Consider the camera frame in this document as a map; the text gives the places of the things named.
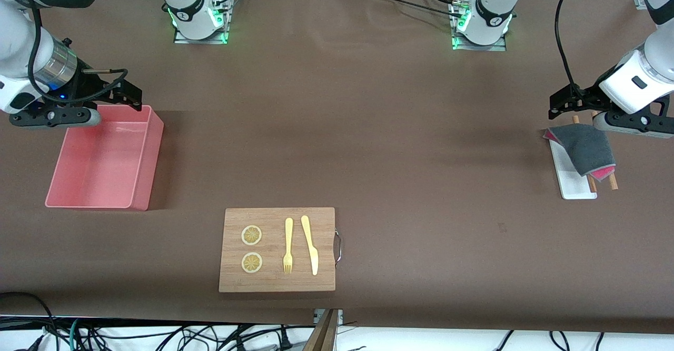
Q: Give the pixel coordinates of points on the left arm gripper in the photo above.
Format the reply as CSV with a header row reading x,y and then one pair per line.
x,y
588,97

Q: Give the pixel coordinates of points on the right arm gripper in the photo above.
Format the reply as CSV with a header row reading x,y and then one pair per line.
x,y
88,84

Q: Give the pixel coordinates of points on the grey and pink cloth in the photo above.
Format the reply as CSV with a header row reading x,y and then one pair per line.
x,y
584,148

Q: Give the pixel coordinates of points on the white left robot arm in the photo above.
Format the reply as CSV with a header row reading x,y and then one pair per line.
x,y
621,90

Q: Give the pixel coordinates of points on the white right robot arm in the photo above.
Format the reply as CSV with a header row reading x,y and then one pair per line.
x,y
16,40

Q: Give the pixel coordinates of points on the pink plastic bin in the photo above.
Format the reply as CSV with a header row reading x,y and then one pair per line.
x,y
100,167

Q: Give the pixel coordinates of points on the white rectangular tray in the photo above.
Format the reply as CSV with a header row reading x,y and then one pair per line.
x,y
574,185

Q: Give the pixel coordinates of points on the lemon slice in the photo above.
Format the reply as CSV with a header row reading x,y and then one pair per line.
x,y
251,262
251,235

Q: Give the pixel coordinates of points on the yellow plastic fork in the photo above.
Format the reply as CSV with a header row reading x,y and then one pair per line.
x,y
288,230

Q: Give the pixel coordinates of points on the yellow plastic knife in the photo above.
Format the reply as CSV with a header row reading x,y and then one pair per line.
x,y
310,246

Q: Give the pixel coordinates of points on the wooden cutting board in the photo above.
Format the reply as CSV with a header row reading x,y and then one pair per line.
x,y
274,282

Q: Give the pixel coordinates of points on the black power plug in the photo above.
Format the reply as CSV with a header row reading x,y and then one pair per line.
x,y
285,340

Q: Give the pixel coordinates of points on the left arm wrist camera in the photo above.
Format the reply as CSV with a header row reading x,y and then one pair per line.
x,y
632,123

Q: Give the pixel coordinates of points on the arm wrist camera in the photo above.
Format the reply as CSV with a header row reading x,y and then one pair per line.
x,y
52,118
632,123

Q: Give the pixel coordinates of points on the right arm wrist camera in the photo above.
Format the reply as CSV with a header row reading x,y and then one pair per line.
x,y
52,118

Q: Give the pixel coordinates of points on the aluminium frame profile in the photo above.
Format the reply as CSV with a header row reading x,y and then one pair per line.
x,y
640,1

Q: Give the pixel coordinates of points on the small metal bracket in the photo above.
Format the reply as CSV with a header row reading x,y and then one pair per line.
x,y
340,315

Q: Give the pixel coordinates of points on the wooden post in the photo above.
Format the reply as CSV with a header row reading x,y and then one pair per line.
x,y
322,338

